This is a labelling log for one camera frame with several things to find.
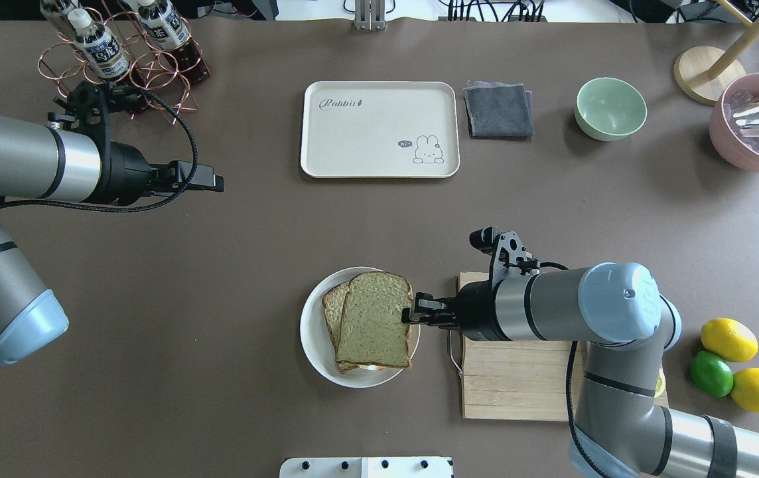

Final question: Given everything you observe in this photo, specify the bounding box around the half lemon slice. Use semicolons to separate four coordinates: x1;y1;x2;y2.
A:
654;368;667;398

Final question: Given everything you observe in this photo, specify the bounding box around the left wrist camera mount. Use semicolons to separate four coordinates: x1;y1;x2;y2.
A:
48;81;149;136

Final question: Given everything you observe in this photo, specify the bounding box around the white round plate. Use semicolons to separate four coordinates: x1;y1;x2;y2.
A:
300;267;419;388

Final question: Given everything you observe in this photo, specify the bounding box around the tea bottle lower left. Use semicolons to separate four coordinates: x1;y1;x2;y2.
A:
137;1;210;85

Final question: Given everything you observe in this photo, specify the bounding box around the mint green bowl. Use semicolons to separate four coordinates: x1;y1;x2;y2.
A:
574;78;648;141

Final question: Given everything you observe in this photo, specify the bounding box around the wooden mug tree stand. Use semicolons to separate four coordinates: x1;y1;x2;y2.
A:
673;1;759;106

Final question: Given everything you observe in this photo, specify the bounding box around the bread slice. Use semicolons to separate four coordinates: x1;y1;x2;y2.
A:
322;281;350;355
335;270;413;369

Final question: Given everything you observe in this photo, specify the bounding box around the green lime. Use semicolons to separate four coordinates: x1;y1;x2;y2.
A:
689;351;734;398

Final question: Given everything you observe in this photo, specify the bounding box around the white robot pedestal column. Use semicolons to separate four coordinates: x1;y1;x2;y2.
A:
279;455;454;477

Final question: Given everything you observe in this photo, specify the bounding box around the bread slice on plate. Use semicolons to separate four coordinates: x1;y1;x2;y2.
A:
322;281;350;355

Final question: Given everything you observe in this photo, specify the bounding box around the grey folded cloth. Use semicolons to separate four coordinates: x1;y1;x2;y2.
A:
462;81;535;140

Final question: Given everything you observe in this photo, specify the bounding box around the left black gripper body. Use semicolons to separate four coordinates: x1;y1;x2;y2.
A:
96;142;180;206

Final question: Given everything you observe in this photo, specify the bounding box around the fried egg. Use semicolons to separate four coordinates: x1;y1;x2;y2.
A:
358;364;387;371

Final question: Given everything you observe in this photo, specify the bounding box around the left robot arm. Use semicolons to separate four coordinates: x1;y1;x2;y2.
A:
0;100;224;365

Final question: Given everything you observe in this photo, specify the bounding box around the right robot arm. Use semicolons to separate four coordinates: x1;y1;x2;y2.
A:
403;260;759;477

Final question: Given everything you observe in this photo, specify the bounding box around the cream rabbit tray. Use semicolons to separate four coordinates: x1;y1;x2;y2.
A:
300;81;460;179

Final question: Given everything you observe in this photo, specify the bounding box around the copper wire bottle rack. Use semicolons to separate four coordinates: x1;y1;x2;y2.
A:
38;1;210;115

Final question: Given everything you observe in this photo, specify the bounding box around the tea bottle upper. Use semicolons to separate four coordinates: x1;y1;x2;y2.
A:
68;8;131;81

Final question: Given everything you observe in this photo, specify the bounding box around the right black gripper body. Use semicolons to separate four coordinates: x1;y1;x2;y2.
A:
446;281;501;341

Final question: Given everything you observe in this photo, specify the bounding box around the wooden cutting board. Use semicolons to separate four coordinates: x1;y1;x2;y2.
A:
448;272;669;422

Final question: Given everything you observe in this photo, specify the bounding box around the yellow lemon upper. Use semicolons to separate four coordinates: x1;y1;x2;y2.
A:
700;317;759;362

